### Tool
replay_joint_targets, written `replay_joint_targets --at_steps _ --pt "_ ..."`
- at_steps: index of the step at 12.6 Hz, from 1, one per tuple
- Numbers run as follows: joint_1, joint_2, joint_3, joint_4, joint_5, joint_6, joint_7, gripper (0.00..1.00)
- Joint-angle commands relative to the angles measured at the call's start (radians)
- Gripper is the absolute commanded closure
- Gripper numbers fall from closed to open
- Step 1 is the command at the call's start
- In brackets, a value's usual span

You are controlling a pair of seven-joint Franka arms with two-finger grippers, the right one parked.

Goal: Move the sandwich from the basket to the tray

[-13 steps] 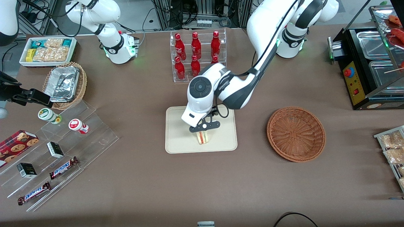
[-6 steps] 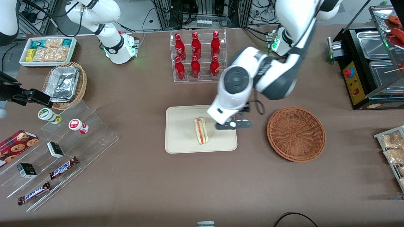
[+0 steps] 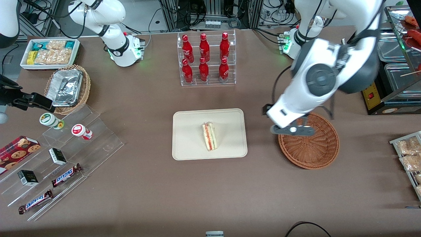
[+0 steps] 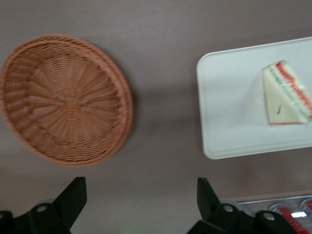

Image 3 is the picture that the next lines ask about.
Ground red cola bottle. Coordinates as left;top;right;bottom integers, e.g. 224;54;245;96
199;57;209;82
182;59;193;84
220;32;230;61
182;35;194;63
199;33;210;62
219;58;229;83

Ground clear acrylic stepped stand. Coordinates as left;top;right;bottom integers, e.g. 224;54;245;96
0;105;125;222

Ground green lidded yoghurt cup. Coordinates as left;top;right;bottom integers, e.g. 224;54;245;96
39;113;65;130

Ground brown wicker basket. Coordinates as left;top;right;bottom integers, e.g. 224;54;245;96
278;112;340;170

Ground black base cable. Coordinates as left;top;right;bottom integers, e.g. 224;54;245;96
144;8;165;49

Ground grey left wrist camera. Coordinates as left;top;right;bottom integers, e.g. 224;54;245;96
270;124;315;136

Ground steel warmer pan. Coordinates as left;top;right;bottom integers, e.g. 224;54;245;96
377;31;408;63
384;63;421;91

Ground metal wire rack tray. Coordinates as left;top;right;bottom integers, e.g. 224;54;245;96
389;131;421;202

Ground light wicker basket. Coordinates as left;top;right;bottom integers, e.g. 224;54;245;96
44;65;91;115

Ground white rectangular snack box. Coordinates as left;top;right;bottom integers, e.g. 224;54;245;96
20;38;80;71

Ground aluminium foil container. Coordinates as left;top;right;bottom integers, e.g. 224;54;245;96
46;69;83;107

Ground small black box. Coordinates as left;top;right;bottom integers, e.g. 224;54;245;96
49;148;67;165
17;170;39;186

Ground triangular sandwich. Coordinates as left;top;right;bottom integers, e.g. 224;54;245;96
202;122;218;151

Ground silver aluminium frame rack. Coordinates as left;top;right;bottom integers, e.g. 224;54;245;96
158;0;263;32

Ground clear acrylic bottle rack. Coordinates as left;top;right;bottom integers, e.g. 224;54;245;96
177;30;236;87

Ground black cable loop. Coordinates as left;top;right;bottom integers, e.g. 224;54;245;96
285;221;333;237

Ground black food warmer machine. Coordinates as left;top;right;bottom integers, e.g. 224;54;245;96
361;5;421;116

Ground beige plastic tray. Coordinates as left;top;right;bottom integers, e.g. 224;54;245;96
172;108;248;161

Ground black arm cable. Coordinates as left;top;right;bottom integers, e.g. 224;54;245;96
271;0;387;120

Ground red cookie box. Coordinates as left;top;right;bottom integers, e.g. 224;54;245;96
0;136;41;175

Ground clear bag of crackers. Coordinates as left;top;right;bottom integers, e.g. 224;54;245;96
46;40;66;51
35;49;55;65
53;49;72;65

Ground red lidded yoghurt cup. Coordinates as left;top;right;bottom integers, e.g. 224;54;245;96
71;124;93;140

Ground snickers chocolate bar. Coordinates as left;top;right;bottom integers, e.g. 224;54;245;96
51;163;83;188
18;190;53;215

